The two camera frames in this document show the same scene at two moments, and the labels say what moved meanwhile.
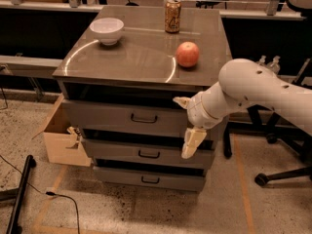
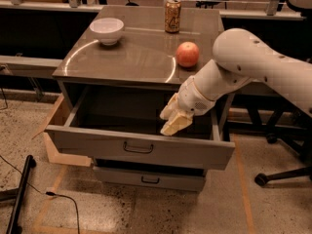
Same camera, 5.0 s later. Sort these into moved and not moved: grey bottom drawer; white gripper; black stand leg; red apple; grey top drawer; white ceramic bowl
Moved: grey top drawer; white gripper
Not moved: grey bottom drawer; black stand leg; white ceramic bowl; red apple
